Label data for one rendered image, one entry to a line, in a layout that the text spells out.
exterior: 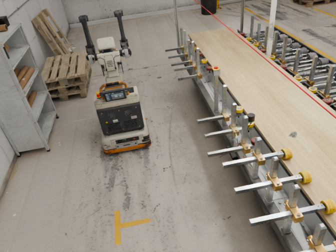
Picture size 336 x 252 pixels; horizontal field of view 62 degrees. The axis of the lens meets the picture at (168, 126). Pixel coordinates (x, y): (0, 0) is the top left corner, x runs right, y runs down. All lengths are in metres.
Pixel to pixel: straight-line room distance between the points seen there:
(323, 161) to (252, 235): 1.01
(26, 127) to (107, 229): 1.83
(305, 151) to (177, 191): 1.47
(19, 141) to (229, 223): 2.92
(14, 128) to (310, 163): 3.47
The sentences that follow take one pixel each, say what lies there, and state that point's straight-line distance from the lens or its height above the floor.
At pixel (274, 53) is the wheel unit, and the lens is 4.16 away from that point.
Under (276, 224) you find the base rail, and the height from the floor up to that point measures 0.70.
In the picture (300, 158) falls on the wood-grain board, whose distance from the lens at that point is 2.35.
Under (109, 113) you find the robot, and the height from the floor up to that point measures 0.62.
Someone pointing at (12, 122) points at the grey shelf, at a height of 0.56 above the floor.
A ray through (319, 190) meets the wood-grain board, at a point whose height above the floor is 0.90.
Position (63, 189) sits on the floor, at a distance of 3.67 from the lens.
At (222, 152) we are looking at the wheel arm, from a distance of 2.38.
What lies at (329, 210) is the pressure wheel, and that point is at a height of 0.96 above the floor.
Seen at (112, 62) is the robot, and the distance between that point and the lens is 3.60.
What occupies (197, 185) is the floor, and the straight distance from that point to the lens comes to 3.27.
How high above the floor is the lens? 2.44
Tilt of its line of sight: 36 degrees down
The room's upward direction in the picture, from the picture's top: 8 degrees counter-clockwise
